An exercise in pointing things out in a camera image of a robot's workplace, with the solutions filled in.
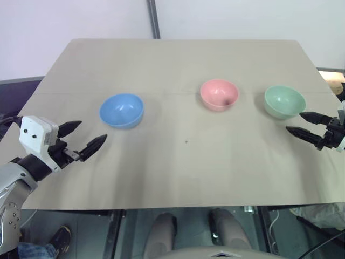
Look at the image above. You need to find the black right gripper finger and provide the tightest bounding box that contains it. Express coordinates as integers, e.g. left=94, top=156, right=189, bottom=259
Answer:
left=299, top=111, right=330, bottom=126
left=285, top=126, right=325, bottom=151

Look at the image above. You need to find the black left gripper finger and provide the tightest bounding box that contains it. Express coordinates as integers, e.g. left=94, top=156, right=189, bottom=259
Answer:
left=57, top=120, right=82, bottom=138
left=79, top=133, right=108, bottom=163

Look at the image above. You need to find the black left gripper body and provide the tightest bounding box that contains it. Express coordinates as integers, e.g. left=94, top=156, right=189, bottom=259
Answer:
left=47, top=137, right=81, bottom=171

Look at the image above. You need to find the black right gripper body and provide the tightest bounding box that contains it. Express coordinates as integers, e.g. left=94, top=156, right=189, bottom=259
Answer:
left=322, top=115, right=345, bottom=149

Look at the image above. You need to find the green bowl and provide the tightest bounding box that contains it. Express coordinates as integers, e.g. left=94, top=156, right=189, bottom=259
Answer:
left=264, top=85, right=307, bottom=120

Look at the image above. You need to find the blue bowl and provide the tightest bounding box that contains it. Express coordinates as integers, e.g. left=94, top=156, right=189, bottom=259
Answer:
left=99, top=92, right=145, bottom=130

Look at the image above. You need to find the beige table cover sheet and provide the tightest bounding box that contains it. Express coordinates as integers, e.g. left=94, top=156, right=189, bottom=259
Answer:
left=0, top=38, right=345, bottom=210

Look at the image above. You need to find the clear plastic bag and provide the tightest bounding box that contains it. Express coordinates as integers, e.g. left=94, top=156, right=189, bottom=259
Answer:
left=289, top=202, right=345, bottom=238

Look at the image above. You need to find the black sneaker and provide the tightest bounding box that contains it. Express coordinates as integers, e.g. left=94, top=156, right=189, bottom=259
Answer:
left=50, top=226, right=72, bottom=256

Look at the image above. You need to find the pink bowl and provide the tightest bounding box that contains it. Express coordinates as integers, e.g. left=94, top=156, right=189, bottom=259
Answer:
left=199, top=78, right=240, bottom=112

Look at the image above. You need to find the blue jeans leg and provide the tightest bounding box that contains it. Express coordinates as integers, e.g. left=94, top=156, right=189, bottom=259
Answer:
left=16, top=241, right=59, bottom=259

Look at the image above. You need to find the dark rounded shape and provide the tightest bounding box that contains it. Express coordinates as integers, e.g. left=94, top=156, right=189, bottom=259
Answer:
left=147, top=212, right=178, bottom=257
left=208, top=208, right=253, bottom=250

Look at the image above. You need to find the grey ribbed pole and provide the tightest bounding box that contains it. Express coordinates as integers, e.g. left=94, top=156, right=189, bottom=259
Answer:
left=145, top=0, right=161, bottom=39

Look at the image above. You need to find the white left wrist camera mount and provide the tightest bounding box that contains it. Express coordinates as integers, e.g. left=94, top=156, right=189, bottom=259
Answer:
left=19, top=115, right=61, bottom=173

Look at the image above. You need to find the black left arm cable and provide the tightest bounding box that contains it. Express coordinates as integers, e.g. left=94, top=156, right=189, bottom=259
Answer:
left=0, top=114, right=23, bottom=142

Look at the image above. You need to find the black table frame leg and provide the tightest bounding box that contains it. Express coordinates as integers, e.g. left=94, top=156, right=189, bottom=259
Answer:
left=103, top=209, right=128, bottom=259
left=257, top=206, right=279, bottom=255

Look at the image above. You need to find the white cable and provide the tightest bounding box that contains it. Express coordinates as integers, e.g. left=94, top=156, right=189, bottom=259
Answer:
left=268, top=210, right=281, bottom=253

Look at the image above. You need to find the thin black cable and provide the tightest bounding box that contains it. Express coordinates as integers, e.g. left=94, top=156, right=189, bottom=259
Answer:
left=309, top=231, right=345, bottom=259

